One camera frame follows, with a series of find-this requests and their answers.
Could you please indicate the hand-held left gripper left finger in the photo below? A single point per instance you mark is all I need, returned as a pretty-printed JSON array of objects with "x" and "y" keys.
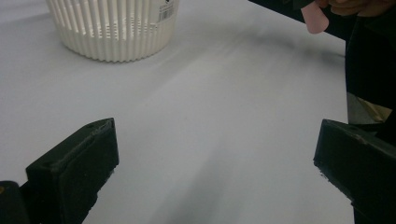
[{"x": 74, "y": 165}]

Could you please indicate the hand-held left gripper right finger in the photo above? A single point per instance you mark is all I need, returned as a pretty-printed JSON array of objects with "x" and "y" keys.
[{"x": 358, "y": 155}]

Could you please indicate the pink silicone brush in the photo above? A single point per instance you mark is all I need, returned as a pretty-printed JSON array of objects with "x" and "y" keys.
[{"x": 315, "y": 20}]

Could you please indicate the white ribbed plastic basket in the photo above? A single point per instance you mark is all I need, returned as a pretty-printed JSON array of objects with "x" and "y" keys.
[{"x": 115, "y": 31}]

